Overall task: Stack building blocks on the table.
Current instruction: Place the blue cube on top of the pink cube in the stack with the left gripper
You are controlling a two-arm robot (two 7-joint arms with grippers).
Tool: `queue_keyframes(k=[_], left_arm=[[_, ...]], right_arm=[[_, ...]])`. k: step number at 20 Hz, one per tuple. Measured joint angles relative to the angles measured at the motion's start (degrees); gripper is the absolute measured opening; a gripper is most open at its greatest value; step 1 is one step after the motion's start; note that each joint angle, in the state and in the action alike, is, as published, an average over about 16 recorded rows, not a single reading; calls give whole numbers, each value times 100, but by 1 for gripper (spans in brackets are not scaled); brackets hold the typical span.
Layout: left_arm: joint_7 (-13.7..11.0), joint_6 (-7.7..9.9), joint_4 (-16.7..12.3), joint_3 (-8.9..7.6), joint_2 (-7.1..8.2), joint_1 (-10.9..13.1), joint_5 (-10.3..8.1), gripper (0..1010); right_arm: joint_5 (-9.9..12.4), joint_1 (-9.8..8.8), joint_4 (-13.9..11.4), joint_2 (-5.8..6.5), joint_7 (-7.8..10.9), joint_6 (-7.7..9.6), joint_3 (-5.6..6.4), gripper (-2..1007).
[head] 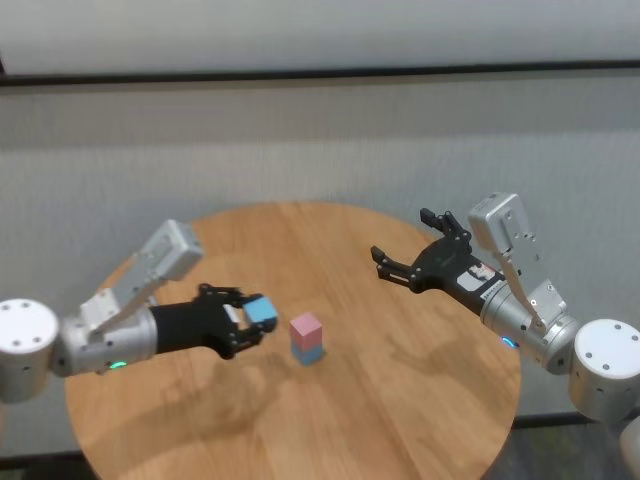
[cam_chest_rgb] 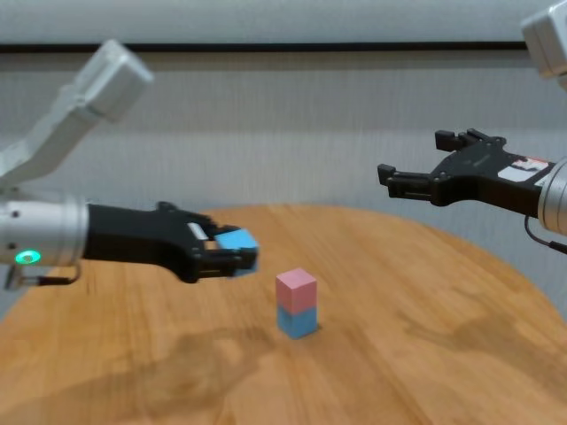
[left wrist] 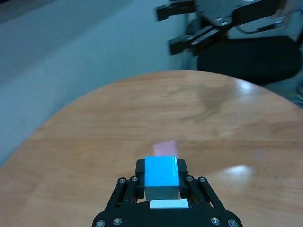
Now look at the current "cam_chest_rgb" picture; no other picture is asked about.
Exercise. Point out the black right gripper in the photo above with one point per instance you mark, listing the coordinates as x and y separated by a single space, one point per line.
483 172

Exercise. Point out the blue cube block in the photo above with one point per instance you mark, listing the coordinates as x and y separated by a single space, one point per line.
235 240
297 322

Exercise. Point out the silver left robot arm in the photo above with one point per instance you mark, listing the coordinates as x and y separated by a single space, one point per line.
42 230

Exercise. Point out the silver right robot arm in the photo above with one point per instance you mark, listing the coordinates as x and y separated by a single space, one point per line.
556 195

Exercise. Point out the pink cube block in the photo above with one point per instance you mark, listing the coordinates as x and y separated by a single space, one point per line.
296 290

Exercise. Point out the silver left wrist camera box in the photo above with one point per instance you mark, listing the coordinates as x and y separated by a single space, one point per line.
111 82

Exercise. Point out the black wall rail strip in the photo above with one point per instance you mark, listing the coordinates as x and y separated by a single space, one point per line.
266 48

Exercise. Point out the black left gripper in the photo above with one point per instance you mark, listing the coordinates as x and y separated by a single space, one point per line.
133 237

